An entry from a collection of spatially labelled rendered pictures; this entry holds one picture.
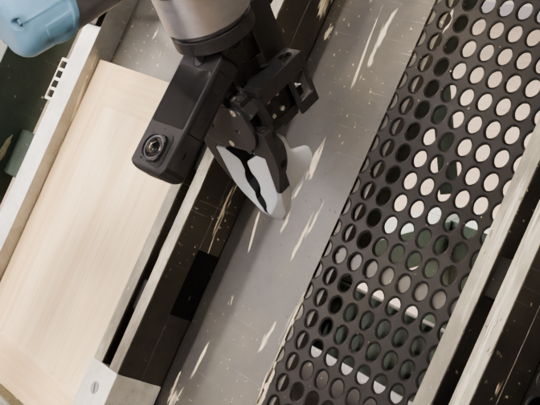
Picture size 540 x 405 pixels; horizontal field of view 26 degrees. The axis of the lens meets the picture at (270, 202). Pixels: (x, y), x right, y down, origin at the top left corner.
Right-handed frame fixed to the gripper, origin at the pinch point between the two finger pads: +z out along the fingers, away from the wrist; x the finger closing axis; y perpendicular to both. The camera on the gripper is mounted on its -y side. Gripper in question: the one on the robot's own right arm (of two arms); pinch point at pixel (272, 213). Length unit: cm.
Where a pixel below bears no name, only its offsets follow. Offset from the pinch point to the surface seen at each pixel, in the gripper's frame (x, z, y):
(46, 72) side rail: 93, 25, 32
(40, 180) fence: 72, 26, 12
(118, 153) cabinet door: 56, 21, 18
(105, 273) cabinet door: 48, 29, 3
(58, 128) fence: 71, 21, 18
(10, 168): 92, 34, 17
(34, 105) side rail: 94, 28, 27
